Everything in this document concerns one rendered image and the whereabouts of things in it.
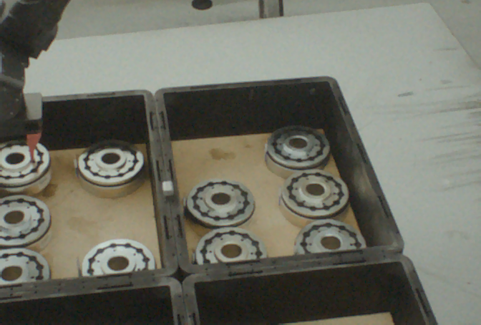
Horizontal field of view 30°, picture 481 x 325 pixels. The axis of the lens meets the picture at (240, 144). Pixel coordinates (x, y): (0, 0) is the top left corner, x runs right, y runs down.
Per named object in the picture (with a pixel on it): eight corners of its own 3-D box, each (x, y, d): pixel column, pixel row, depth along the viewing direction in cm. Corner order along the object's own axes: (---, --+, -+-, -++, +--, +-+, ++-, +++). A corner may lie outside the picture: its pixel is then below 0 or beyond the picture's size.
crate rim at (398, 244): (153, 99, 145) (152, 87, 143) (333, 86, 149) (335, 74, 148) (180, 287, 115) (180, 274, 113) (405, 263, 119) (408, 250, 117)
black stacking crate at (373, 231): (156, 145, 151) (154, 91, 144) (327, 132, 155) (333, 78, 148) (182, 333, 121) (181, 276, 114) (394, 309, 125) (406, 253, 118)
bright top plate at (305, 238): (285, 229, 130) (285, 225, 130) (351, 217, 133) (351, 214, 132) (308, 280, 123) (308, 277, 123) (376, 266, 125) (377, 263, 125)
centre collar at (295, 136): (279, 137, 146) (279, 134, 145) (308, 134, 147) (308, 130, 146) (288, 157, 142) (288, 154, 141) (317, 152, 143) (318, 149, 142)
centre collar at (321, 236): (308, 235, 129) (308, 233, 128) (341, 230, 130) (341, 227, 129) (320, 260, 125) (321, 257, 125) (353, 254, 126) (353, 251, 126)
